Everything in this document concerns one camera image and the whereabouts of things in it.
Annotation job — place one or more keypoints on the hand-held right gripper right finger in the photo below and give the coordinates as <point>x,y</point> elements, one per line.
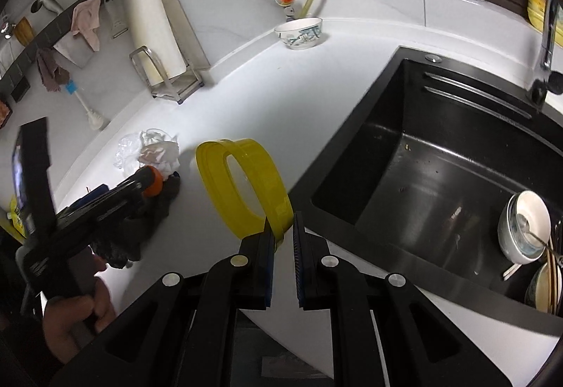
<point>300,264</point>

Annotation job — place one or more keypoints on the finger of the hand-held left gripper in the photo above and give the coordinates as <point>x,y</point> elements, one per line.
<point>110,193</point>
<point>125,210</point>

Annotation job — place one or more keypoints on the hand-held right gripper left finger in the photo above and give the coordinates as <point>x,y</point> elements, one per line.
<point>266,264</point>

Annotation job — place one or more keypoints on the dark bag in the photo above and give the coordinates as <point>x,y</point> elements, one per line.
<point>132,233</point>

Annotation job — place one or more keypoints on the small orange round piece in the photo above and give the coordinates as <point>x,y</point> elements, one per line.
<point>154,185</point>

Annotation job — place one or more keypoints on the clear plastic bag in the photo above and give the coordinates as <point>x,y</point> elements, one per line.
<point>127,149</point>

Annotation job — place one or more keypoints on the white tissue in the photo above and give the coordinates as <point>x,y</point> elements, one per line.
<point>160,151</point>

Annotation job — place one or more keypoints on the yellow plastic container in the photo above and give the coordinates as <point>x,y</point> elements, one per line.
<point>259,176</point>

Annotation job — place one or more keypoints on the person's left hand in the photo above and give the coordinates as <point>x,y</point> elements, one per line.
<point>66,325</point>

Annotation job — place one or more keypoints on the green yellow refill pouch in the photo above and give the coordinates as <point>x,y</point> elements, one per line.
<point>17,217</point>

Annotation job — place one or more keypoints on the blue white bottle brush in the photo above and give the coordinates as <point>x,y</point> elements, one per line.
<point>90,112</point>

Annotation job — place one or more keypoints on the metal board rack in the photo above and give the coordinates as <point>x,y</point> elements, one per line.
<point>176,88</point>

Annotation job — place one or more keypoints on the white hanging cloth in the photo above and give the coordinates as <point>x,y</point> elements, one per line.
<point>72,50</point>

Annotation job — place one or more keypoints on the black kitchen sink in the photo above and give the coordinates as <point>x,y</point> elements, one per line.
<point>431,158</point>

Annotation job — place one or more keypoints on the white scraper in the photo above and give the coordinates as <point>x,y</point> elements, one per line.
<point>115,20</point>

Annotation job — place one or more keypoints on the pink cloth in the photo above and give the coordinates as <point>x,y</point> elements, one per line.
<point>88,17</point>

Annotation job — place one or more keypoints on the orange brown sponge cloth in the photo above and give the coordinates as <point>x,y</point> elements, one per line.
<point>24,30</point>

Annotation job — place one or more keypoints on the white cutting board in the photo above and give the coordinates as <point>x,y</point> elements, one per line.
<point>154,9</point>

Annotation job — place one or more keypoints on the white floral bowl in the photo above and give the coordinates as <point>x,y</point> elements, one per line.
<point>301,35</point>

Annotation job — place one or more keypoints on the patterned bowl with chopsticks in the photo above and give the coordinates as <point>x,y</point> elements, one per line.
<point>543,288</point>

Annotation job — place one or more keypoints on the black sink knob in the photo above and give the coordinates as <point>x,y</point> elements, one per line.
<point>539,91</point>

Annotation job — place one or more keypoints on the chrome faucet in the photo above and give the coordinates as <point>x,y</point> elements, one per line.
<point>550,30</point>

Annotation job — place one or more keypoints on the black wall rail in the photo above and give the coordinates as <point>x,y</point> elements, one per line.
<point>57,24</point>

